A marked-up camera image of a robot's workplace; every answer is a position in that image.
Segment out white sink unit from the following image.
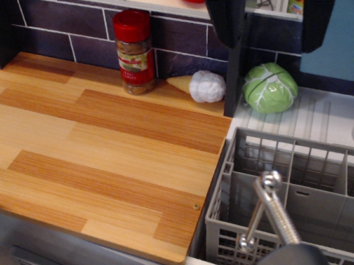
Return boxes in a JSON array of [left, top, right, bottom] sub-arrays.
[[185, 88, 354, 265]]

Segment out grey plastic drying rack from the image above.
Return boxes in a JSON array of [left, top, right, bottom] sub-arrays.
[[205, 127, 354, 265]]

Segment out green toy cabbage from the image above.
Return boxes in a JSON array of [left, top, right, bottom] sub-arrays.
[[242, 62, 298, 114]]

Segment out toy ice cream cone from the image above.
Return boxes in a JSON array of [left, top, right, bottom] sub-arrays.
[[166, 70, 226, 104]]

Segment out red lid spice jar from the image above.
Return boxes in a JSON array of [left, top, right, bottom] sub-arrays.
[[112, 10, 156, 95]]

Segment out wooden upper shelf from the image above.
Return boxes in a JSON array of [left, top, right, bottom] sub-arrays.
[[81, 0, 210, 20]]

